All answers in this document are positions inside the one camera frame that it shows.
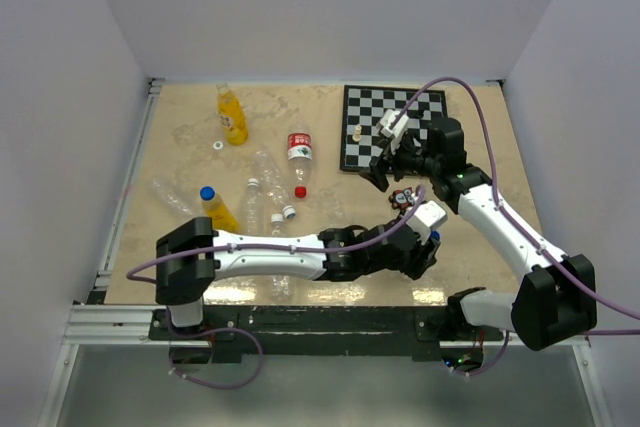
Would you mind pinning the black base frame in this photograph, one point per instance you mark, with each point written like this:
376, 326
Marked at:
419, 333

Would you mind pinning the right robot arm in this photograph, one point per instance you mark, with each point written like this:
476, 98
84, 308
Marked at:
548, 307

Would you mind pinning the clear bottle far left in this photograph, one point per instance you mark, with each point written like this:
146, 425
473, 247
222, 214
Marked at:
172, 198

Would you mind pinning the cartoon fridge magnet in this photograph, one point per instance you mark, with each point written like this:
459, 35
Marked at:
402, 199

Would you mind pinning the clear crushed bottle middle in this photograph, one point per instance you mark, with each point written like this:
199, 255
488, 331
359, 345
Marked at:
273, 182

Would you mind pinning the upright clear bottle white cap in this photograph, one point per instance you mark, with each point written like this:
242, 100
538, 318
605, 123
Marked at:
252, 209

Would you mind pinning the yellow tea bottle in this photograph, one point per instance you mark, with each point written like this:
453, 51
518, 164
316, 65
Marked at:
231, 114

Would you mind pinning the white chess piece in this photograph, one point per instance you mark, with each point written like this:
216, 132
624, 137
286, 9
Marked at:
357, 134

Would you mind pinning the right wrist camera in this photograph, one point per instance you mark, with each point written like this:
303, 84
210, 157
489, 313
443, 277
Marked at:
391, 128

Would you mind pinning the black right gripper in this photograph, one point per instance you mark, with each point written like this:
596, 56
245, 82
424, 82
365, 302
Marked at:
376, 173

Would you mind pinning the long clear crushed bottle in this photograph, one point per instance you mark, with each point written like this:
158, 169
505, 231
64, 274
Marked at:
282, 286

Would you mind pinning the red label clear bottle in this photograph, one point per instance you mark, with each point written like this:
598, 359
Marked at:
300, 158

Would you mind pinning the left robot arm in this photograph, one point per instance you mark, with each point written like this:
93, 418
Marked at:
194, 255

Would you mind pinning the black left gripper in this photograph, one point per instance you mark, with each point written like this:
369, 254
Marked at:
422, 256

